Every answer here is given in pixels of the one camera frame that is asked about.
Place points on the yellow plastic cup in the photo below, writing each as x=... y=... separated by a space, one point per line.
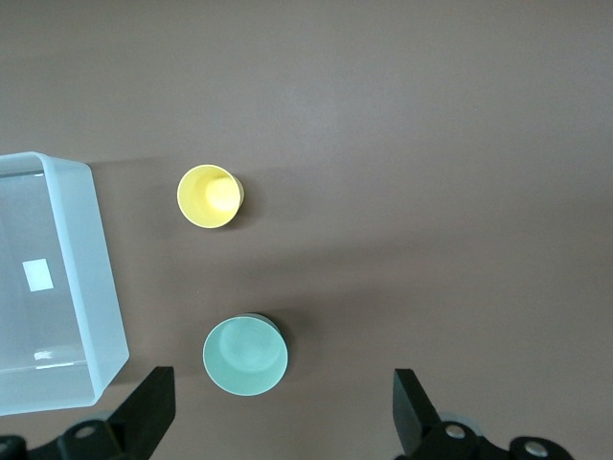
x=209 y=197

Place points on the translucent white plastic bin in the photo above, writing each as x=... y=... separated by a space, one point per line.
x=52 y=282

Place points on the light green bowl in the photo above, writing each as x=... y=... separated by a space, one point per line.
x=245 y=354

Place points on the white rectangular label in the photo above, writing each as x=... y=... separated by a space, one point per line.
x=38 y=275

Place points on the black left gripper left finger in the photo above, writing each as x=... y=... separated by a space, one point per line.
x=139 y=421

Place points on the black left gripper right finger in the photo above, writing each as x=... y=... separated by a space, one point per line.
x=421 y=421

